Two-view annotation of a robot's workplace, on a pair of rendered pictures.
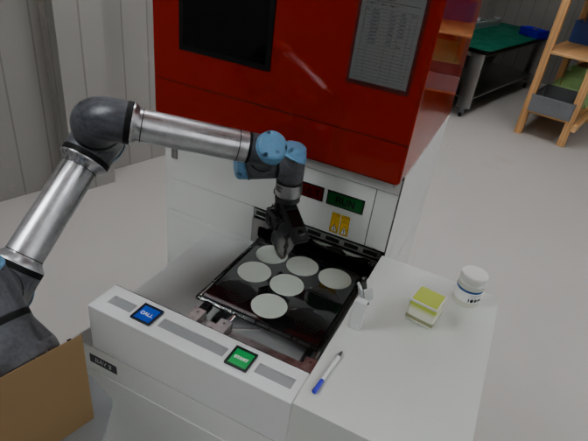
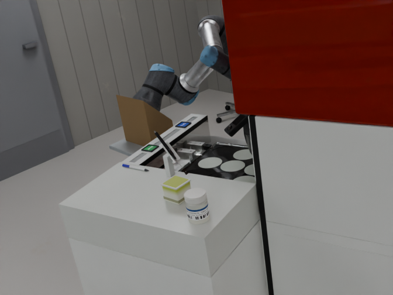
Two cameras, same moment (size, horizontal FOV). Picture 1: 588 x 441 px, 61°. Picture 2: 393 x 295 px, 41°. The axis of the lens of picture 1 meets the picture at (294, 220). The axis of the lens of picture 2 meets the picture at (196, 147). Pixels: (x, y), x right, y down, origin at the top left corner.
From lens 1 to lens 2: 240 cm
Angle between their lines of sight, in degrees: 89
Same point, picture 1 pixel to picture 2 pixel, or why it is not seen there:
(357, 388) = (123, 177)
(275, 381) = (135, 158)
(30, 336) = (142, 94)
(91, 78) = not seen: outside the picture
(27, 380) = (130, 105)
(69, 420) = (144, 139)
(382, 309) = not seen: hidden behind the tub
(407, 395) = (114, 191)
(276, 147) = (203, 54)
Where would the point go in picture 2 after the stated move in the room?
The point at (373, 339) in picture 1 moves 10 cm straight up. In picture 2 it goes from (158, 181) to (153, 156)
